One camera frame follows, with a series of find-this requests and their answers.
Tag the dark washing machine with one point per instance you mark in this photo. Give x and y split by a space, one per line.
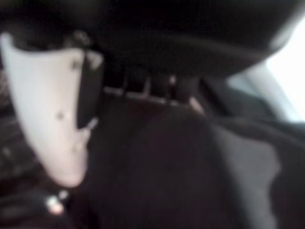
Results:
9 143

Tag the black garment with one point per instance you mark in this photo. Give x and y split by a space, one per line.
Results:
147 167

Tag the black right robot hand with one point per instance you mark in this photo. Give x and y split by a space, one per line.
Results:
166 35

